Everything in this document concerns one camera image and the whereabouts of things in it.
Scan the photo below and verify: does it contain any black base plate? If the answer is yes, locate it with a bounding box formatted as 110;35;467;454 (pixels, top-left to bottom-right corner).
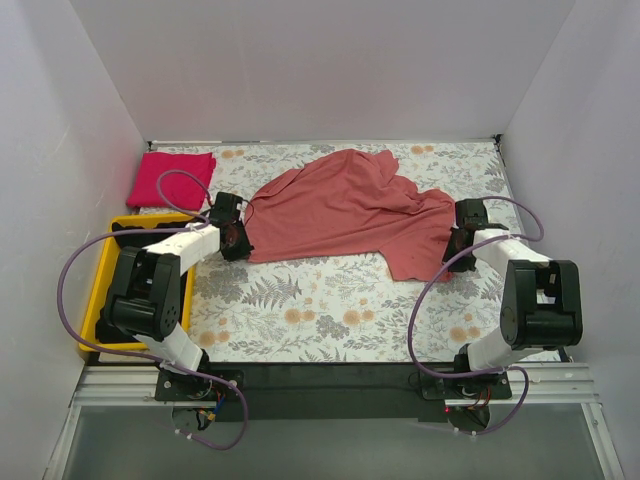
154;362;512;422

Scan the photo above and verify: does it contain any aluminium frame rail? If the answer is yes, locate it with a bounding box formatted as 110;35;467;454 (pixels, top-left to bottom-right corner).
45;362;624;479

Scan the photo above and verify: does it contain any yellow plastic bin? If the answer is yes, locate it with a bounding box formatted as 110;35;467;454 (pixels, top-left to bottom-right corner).
80;213;196;351

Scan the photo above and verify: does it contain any salmon pink t shirt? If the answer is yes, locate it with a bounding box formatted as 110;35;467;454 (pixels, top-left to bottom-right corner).
246;149;454;282

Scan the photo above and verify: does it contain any floral patterned table mat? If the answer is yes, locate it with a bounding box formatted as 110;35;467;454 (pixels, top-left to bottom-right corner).
135;141;565;365

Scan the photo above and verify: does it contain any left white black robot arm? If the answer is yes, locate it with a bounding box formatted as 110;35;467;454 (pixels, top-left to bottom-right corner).
102;192;253;400

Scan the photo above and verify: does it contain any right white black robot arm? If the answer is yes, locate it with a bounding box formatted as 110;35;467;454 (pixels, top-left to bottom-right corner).
443;198;583;398

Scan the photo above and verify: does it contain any folded magenta t shirt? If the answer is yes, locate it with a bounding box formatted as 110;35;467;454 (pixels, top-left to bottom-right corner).
126;152;216;211

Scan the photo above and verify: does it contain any black t shirt in bin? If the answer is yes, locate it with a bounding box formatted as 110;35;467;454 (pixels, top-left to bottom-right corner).
81;213;190;351

